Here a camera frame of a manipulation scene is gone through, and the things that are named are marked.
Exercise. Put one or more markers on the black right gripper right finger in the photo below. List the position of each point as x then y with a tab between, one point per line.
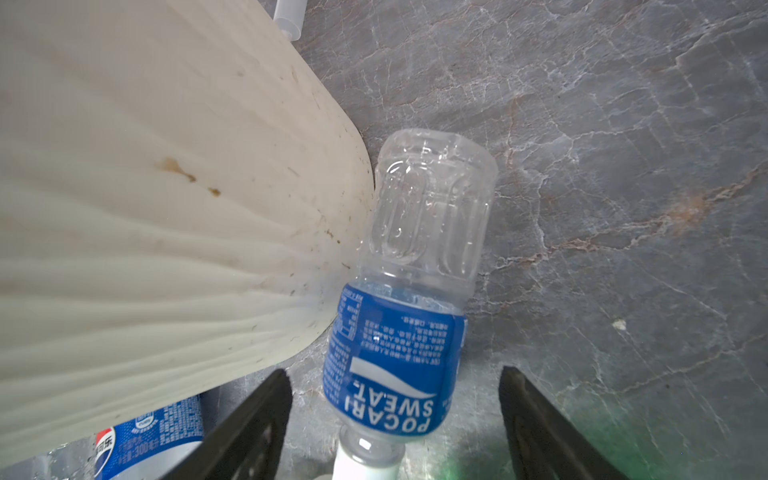
543	444

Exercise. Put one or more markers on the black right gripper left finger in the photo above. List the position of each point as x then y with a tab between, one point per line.
248	444

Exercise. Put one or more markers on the cream plastic waste bin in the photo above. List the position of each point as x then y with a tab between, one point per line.
181	203

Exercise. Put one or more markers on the Pepsi label bottle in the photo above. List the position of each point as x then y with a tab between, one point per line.
151	445

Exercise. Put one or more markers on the Pocari Sweat bottle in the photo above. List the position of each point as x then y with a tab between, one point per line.
395	345

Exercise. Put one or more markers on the clear plastic syringe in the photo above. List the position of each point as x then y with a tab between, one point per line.
289	17

